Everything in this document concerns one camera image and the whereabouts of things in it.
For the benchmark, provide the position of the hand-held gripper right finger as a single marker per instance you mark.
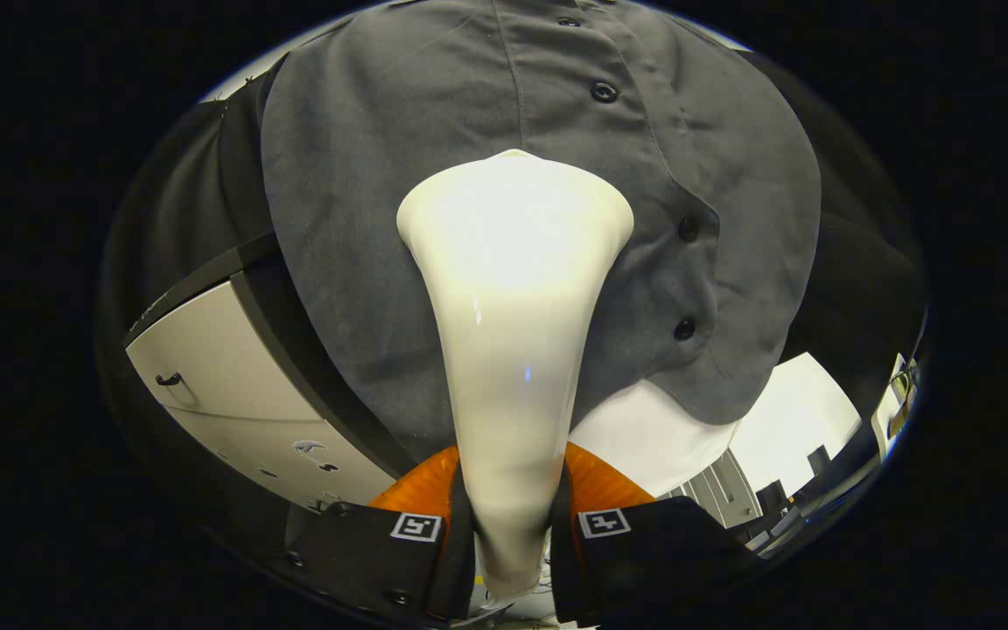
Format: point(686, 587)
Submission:
point(563, 569)

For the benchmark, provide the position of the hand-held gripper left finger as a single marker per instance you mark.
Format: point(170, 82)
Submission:
point(458, 560)

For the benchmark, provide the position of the white garment steamer head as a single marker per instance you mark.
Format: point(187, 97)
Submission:
point(513, 306)

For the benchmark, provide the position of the dark grey button shirt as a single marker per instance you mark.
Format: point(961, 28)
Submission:
point(364, 219)

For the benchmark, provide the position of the white mannequin torso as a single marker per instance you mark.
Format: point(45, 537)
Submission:
point(644, 437)

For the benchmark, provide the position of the grey drawer unit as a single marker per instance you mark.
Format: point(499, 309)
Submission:
point(714, 490)

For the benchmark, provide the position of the small black box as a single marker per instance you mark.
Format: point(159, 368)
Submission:
point(819, 459)

